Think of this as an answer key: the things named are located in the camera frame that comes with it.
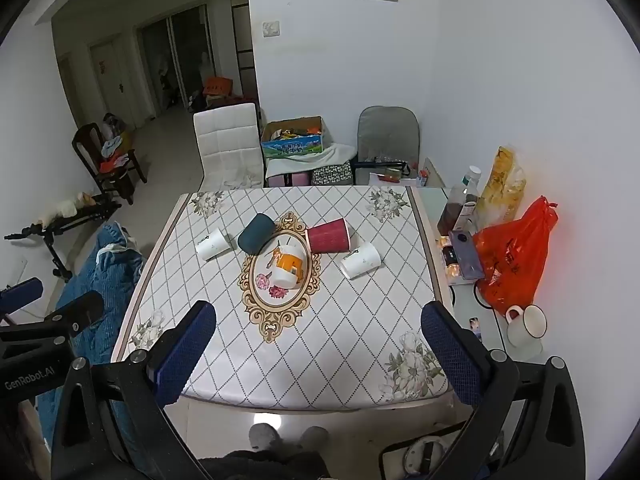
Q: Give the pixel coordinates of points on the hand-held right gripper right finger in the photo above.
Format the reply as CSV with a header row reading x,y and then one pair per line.
x,y
450,355

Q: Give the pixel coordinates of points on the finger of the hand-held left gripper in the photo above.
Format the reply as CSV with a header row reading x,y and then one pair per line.
x,y
80,307
20,292

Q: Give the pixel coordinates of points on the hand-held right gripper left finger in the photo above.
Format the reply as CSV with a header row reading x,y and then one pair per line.
x,y
182,360

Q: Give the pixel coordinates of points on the small white paper cup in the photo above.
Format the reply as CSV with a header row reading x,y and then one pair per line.
x,y
212,245

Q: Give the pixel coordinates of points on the large white paper cup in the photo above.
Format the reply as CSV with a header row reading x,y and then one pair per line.
x,y
361,260

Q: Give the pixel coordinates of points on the orange and white printed cup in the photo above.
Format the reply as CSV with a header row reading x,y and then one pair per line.
x,y
287,265

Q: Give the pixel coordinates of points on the dark teal cup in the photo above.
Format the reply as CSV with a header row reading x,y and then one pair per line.
x,y
256,232

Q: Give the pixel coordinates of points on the dark red ribbed cup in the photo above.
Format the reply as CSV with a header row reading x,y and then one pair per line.
x,y
327,236

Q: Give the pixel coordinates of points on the white mug with dark rim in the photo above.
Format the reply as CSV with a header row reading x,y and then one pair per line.
x,y
527,327

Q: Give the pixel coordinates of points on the black tripod stand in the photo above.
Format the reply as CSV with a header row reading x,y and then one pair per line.
x,y
75,217

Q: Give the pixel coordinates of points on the small glass jar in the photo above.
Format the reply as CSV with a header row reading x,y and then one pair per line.
x,y
450,260

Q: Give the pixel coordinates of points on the grey phone on box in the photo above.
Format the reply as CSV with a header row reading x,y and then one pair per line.
x,y
466,255

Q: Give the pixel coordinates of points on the grey slipper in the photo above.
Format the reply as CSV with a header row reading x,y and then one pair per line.
x,y
265,436
315,439

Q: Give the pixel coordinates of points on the orange plastic bag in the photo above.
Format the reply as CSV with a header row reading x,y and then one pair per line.
x,y
515,260

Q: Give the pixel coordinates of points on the floral diamond pattern tablecloth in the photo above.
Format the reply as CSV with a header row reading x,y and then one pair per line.
x,y
325,340

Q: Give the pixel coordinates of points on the person's dark trouser legs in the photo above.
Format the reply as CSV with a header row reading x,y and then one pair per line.
x,y
265,467

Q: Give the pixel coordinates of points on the plastic bottle with dark liquid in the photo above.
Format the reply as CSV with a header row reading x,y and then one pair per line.
x,y
456,205

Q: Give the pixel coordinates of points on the dark wooden chair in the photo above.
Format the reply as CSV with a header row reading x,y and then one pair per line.
x,y
92,152

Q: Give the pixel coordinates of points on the pile of clothes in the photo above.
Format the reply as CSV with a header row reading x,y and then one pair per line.
x,y
112,152

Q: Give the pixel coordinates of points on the yellow plastic bag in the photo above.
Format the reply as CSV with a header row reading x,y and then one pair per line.
x,y
502,187

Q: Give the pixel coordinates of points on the black and white patterned bag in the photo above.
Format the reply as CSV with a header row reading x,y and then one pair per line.
x,y
331,174

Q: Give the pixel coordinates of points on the white padded chair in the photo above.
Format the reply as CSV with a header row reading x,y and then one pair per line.
x,y
227,145

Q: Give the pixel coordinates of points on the grey cushioned chair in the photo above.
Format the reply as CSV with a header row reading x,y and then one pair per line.
x,y
387,135

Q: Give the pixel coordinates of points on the wooden door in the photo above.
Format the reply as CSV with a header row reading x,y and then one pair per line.
x,y
114,80

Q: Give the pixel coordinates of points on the white cloth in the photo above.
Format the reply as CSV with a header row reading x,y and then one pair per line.
x,y
335,154

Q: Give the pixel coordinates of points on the cardboard box with blue print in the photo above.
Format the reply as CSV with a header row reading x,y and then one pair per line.
x,y
295,142

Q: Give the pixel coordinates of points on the orange box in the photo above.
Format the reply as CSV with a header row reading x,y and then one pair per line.
x,y
219,86

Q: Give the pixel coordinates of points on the glass sliding door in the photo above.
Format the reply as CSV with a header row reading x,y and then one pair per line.
x,y
175,60

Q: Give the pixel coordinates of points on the white light switch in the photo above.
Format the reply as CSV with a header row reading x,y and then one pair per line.
x,y
270,29

